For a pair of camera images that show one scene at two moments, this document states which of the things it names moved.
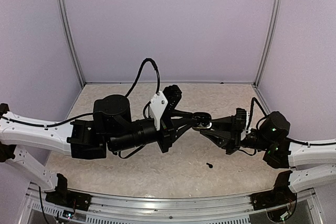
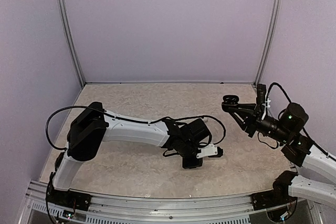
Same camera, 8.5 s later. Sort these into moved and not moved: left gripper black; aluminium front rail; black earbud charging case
Moved: left gripper black; black earbud charging case
Not moved: aluminium front rail
